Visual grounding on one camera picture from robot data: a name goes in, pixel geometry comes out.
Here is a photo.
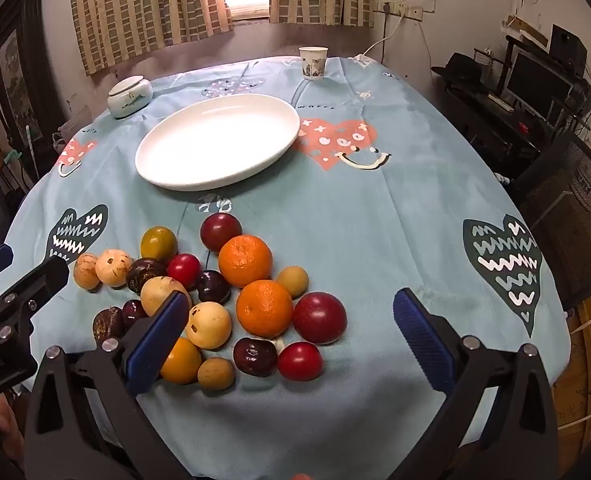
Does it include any beige round fruit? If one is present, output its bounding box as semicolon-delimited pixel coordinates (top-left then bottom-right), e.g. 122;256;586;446
95;249;134;289
140;276;192;317
186;301;232;350

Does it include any dark purple plum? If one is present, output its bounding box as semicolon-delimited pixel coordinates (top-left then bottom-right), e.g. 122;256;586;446
233;337;278;377
196;270;232;304
122;299;148;331

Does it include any white power cable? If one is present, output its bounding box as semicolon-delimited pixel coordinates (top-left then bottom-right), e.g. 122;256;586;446
358;10;407;61

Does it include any brown wrinkled passion fruit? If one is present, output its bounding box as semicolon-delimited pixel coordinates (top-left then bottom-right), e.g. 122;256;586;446
92;307;125;346
126;257;168;295

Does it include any white wall power strip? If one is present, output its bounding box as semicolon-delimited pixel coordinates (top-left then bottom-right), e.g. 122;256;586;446
378;2;425;22

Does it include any yellow orange persimmon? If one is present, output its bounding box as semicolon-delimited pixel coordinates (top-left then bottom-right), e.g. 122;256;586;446
160;337;203;385

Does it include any yellow-green citrus fruit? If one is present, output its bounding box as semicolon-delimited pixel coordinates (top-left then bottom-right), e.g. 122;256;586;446
140;226;178;261

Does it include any red plum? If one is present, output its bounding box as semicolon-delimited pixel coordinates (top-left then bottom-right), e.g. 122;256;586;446
292;292;348;345
200;213;242;251

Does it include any dark framed picture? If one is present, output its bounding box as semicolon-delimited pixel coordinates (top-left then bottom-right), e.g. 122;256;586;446
0;0;63;151

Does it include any orange mandarin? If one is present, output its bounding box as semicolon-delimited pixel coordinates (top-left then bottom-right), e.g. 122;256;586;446
236;280;294;338
218;235;274;289

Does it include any white oval plate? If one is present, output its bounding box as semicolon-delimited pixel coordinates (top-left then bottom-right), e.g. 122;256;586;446
135;93;301;192

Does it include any computer monitor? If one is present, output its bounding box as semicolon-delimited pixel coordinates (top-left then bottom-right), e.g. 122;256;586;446
505;51;573;111

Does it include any small tan fruit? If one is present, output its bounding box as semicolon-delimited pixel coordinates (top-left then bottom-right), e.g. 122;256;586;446
197;357;236;391
73;253;101;291

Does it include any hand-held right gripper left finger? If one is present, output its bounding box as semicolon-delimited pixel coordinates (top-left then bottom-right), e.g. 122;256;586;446
24;290;192;480

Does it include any small green fruit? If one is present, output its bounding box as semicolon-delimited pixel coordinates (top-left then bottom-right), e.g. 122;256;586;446
276;266;309;298

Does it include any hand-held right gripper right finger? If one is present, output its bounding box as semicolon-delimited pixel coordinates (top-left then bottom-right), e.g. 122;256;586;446
393;287;560;480

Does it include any white ceramic lidded jar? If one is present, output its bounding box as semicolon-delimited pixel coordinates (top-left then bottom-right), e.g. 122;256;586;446
108;75;153;120

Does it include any printed paper cup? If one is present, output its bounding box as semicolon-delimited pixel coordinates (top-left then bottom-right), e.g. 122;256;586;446
299;46;329;82

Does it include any black hat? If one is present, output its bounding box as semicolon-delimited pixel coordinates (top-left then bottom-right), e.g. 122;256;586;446
431;52;489;92

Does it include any black speaker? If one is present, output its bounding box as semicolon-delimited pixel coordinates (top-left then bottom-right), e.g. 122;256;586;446
549;24;588;68

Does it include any light blue printed tablecloth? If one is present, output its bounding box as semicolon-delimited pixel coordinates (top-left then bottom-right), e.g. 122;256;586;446
0;55;573;480

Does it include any person's left hand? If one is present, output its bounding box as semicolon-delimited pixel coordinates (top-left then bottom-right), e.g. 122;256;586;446
0;394;24;463

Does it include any red cherry tomato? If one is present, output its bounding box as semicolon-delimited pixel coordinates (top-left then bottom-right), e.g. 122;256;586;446
276;341;324;382
166;253;202;291

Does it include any black desk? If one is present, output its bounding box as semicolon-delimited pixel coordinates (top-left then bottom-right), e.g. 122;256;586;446
443;80;591;181

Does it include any black mesh chair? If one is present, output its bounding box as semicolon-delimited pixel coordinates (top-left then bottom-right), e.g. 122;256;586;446
513;132;591;311

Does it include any wide checked beige curtain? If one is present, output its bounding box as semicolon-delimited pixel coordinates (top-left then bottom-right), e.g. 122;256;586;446
68;0;234;77

